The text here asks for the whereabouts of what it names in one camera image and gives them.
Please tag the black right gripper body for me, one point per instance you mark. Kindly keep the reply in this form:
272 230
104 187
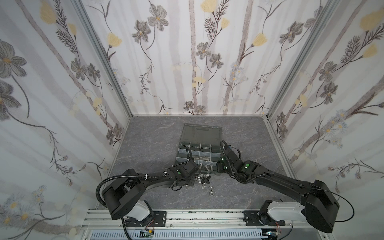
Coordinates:
222 166

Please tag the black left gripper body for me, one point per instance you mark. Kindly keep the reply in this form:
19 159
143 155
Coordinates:
194 175

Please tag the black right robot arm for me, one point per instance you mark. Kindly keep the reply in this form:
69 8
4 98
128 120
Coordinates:
311 202

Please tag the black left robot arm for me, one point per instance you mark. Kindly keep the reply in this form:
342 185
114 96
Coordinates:
120 194

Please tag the grey plastic organizer box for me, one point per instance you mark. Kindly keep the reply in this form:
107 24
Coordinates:
204 143

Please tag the aluminium front rail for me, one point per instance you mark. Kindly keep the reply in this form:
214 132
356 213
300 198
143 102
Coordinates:
186 219

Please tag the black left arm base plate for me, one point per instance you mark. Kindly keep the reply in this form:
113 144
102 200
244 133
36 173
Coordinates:
154 219

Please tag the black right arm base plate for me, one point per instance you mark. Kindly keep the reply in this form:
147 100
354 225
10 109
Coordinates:
256 219

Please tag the white slotted cable duct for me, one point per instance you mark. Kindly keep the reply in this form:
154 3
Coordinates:
202 234

